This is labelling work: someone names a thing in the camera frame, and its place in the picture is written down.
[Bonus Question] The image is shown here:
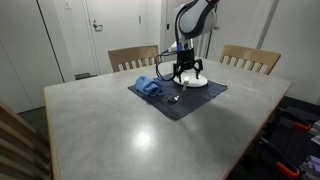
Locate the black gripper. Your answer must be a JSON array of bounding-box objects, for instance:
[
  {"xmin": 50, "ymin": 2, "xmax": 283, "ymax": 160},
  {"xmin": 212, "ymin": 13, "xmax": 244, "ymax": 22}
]
[{"xmin": 173, "ymin": 48, "xmax": 203, "ymax": 83}]

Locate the silver fork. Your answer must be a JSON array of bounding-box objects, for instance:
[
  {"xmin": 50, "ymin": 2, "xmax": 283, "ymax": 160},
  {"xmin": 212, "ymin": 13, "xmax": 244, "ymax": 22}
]
[{"xmin": 182, "ymin": 76, "xmax": 189, "ymax": 92}]

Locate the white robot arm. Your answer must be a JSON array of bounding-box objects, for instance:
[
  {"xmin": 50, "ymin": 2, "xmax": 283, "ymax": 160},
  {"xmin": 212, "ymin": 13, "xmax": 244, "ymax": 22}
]
[{"xmin": 172, "ymin": 0, "xmax": 219, "ymax": 87}]

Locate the white round plate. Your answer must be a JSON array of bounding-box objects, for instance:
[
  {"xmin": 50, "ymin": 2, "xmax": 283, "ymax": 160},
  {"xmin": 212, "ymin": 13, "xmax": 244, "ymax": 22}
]
[{"xmin": 173, "ymin": 70, "xmax": 208, "ymax": 88}]

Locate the silver spoon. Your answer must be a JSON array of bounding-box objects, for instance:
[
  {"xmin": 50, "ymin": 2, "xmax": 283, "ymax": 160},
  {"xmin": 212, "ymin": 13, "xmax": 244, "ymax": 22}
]
[{"xmin": 166, "ymin": 92, "xmax": 191, "ymax": 102}]

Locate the dark blue placemat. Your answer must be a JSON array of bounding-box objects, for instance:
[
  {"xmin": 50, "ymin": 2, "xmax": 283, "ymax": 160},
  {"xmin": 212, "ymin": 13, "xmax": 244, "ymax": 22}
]
[{"xmin": 128, "ymin": 78, "xmax": 228, "ymax": 121}]

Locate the blue folded cloth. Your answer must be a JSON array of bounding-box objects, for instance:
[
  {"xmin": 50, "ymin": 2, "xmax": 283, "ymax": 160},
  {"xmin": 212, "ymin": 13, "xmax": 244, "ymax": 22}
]
[{"xmin": 135, "ymin": 76, "xmax": 164, "ymax": 96}]

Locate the wooden chair right back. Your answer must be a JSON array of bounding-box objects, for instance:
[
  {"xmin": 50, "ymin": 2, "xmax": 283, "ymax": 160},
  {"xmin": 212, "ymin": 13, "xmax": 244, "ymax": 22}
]
[{"xmin": 219, "ymin": 45, "xmax": 281, "ymax": 75}]

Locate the wooden chair near left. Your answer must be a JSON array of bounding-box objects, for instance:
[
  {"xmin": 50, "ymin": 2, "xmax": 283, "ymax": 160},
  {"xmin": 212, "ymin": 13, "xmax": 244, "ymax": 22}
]
[{"xmin": 0, "ymin": 102, "xmax": 53, "ymax": 180}]

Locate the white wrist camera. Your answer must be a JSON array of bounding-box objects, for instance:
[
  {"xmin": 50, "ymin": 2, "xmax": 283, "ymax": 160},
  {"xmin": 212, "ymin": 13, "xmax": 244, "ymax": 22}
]
[{"xmin": 168, "ymin": 42, "xmax": 183, "ymax": 52}]

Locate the black cable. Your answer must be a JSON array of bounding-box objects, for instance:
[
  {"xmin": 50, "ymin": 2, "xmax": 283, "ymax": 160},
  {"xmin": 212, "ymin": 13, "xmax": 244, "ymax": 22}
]
[{"xmin": 154, "ymin": 49, "xmax": 178, "ymax": 82}]

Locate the white door with handle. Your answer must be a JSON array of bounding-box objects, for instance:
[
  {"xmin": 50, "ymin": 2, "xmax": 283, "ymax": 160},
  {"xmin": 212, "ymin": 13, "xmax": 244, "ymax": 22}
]
[{"xmin": 86, "ymin": 0, "xmax": 141, "ymax": 74}]

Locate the silver door handle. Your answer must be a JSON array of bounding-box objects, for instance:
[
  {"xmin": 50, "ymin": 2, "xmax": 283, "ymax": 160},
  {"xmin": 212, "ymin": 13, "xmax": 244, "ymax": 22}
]
[{"xmin": 93, "ymin": 20, "xmax": 103, "ymax": 32}]

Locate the white light switch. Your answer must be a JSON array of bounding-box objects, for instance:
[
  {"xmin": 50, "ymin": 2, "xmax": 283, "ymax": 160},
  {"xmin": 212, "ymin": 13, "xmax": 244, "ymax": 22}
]
[{"xmin": 64, "ymin": 0, "xmax": 72, "ymax": 10}]

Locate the orange handled black clamp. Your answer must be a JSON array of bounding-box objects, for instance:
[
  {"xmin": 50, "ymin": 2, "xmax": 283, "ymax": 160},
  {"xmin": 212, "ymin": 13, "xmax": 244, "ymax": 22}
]
[{"xmin": 259, "ymin": 138, "xmax": 301, "ymax": 179}]

